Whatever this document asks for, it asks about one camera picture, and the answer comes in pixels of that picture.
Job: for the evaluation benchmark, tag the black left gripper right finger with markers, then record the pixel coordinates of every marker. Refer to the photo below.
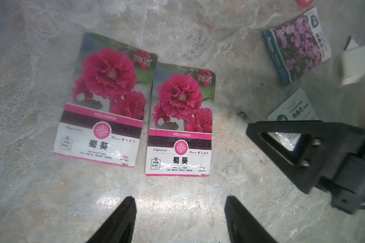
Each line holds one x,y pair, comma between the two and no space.
242,226

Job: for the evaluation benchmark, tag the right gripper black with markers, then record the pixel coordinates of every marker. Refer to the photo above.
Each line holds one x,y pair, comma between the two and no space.
328,156

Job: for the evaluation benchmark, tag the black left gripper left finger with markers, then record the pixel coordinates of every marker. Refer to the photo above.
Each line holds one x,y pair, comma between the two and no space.
119,227

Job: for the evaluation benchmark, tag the white back seed packet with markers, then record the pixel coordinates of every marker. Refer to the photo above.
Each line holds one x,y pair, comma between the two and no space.
296,108

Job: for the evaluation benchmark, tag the purple flower seed packet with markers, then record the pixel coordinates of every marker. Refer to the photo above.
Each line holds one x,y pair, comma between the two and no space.
298,46

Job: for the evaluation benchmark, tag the hollyhock seed packet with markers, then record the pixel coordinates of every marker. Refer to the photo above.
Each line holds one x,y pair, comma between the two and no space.
102,120
181,122

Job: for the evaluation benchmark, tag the white rabbit figurine pink base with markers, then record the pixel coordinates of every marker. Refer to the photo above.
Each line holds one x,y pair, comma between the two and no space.
304,3

